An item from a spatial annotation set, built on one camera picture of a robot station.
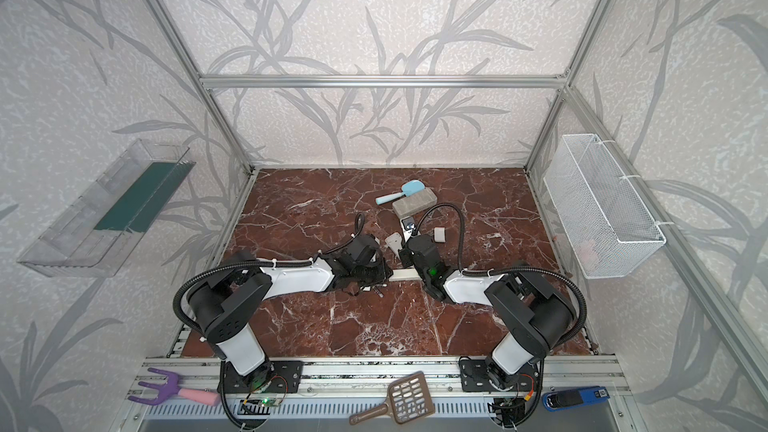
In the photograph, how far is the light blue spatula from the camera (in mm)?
1108

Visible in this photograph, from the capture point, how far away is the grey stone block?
107cm

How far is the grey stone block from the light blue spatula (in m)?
0.04

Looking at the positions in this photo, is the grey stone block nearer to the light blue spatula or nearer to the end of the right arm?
the light blue spatula

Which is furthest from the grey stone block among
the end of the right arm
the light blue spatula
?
the end of the right arm
